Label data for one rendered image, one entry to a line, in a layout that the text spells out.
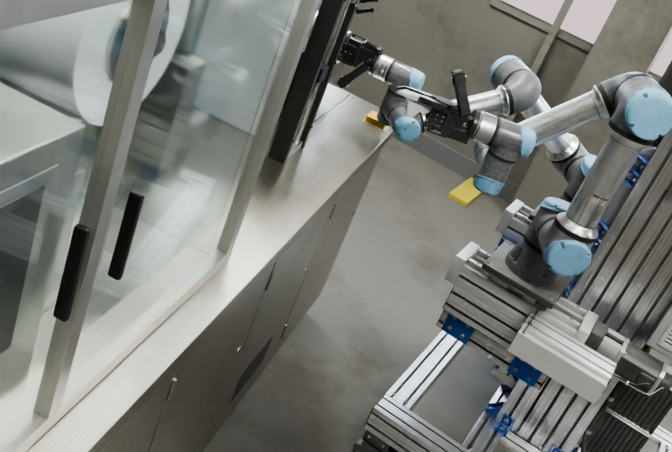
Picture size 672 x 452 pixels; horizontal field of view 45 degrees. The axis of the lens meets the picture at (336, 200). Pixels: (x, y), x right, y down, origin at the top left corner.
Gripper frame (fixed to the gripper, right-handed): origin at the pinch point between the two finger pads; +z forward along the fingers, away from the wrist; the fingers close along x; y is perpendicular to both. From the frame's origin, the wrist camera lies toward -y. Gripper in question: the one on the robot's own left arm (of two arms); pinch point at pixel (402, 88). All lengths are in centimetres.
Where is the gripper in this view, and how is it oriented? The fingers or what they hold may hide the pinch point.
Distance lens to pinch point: 201.7
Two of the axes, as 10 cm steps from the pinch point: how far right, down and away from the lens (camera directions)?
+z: -9.4, -3.3, -1.0
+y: -3.4, 8.8, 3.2
